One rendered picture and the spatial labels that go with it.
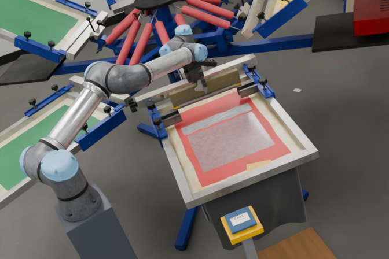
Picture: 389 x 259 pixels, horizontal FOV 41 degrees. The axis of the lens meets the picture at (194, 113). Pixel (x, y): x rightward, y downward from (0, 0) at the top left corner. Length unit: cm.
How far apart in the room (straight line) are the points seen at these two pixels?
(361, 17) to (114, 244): 171
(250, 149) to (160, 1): 119
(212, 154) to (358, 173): 140
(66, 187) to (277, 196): 99
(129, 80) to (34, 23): 177
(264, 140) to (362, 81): 211
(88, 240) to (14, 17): 208
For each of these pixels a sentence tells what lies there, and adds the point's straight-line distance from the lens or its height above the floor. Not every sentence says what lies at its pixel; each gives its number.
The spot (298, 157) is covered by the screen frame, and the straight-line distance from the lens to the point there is 215.
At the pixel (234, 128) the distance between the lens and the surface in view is 244.
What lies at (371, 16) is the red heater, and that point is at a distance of 285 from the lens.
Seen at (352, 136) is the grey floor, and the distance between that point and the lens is 379.
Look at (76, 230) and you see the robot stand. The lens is 189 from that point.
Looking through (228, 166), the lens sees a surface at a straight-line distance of 224.
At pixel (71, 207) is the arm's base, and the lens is 188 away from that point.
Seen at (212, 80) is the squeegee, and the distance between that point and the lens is 250.
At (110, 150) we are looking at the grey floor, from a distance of 433.
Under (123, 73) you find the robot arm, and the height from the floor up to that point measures 153.
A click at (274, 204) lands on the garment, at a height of 70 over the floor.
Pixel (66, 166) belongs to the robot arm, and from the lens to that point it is 179.
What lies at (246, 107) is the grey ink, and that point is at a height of 96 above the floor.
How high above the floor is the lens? 239
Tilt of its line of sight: 33 degrees down
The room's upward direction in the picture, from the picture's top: 18 degrees counter-clockwise
